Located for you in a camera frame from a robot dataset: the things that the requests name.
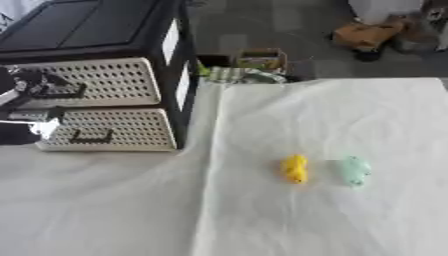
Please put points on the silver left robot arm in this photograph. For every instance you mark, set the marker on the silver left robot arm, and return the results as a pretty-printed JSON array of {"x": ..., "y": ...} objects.
[{"x": 23, "y": 130}]

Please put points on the yellow toy figure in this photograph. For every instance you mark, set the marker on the yellow toy figure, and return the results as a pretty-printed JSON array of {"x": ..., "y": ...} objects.
[{"x": 294, "y": 168}]

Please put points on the mint green toy figure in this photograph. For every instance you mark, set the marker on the mint green toy figure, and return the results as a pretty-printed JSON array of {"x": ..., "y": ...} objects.
[{"x": 354, "y": 170}]

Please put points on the brown cardboard box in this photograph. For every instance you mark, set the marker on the brown cardboard box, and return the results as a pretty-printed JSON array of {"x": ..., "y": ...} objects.
[{"x": 367, "y": 35}]

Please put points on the black cabinet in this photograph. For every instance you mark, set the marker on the black cabinet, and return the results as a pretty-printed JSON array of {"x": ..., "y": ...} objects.
[{"x": 111, "y": 26}]

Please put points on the small printed cardboard box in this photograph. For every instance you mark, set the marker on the small printed cardboard box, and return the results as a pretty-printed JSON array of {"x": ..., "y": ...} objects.
[{"x": 261, "y": 59}]

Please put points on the pale pierced drawer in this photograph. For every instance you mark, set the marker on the pale pierced drawer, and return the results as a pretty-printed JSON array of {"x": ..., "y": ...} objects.
[
  {"x": 140, "y": 126},
  {"x": 116, "y": 80}
]

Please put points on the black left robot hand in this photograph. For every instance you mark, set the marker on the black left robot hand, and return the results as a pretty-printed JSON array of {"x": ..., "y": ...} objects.
[{"x": 26, "y": 81}]

